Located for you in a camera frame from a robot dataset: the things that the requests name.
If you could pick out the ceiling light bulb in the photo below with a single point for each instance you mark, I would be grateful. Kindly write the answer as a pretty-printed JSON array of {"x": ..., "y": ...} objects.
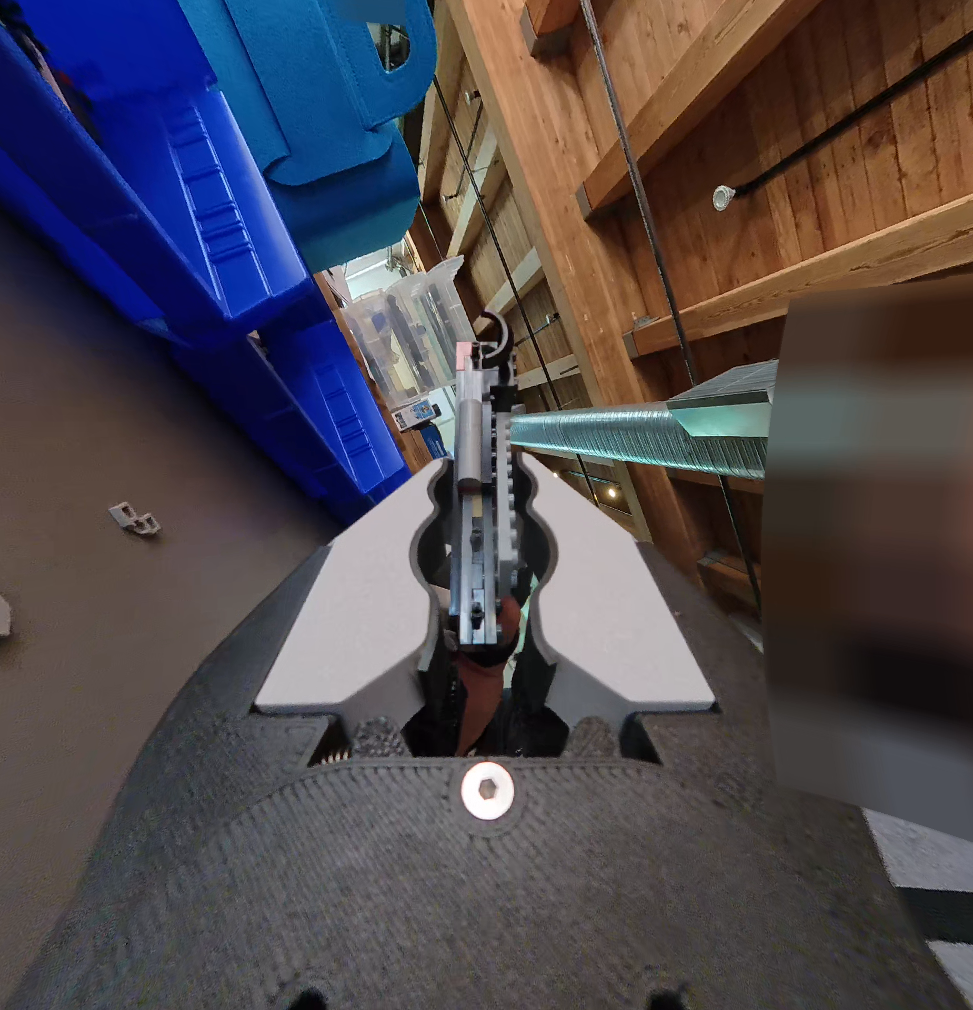
[{"x": 723, "y": 197}]

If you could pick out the teal plastic container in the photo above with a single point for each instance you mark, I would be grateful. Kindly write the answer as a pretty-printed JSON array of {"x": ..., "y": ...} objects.
[{"x": 320, "y": 118}]

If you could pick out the person's grey shirt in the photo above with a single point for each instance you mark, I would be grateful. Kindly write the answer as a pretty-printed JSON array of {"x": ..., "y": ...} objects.
[{"x": 928, "y": 852}]

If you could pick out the long grey studded brick plate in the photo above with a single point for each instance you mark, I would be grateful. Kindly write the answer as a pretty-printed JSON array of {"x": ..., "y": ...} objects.
[{"x": 506, "y": 544}]

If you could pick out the clear plastic container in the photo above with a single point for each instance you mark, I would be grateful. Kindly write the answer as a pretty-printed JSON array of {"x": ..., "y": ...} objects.
[{"x": 407, "y": 331}]

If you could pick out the silver ventilation duct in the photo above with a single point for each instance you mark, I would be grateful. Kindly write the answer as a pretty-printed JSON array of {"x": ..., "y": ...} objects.
[{"x": 628, "y": 442}]

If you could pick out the person's right hand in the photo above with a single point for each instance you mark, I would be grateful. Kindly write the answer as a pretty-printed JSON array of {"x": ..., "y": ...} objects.
[{"x": 478, "y": 694}]

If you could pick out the small grey brick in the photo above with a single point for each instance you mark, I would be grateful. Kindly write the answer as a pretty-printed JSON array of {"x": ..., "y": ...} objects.
[{"x": 135, "y": 517}]

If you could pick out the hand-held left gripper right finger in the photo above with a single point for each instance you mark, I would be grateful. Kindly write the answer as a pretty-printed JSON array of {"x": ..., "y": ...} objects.
[{"x": 628, "y": 631}]

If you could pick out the black grey toy brick assembly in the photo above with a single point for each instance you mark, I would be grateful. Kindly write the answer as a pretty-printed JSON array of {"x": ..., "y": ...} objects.
[{"x": 470, "y": 442}]

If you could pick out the blue plastic storage bin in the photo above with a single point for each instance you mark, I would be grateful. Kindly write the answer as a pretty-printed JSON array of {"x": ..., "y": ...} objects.
[
  {"x": 320, "y": 410},
  {"x": 139, "y": 158}
]

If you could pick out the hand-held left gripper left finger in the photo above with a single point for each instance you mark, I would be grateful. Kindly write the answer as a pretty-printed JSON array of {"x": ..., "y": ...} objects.
[{"x": 344, "y": 631}]

